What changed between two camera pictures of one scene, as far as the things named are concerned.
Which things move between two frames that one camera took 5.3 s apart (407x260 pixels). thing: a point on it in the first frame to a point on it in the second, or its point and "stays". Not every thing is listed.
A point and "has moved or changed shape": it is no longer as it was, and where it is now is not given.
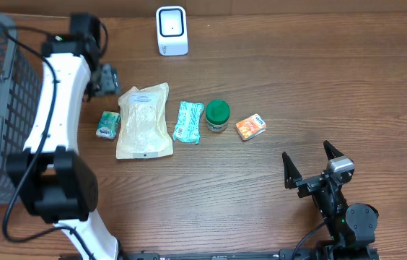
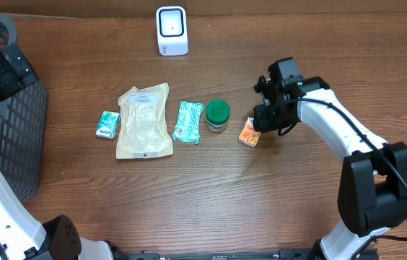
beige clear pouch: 143,128 stays
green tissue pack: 108,124 stays
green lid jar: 217,113 stays
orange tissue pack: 251,126 has moved or changed shape
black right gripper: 309,185 to 264,122
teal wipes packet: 187,126 stays
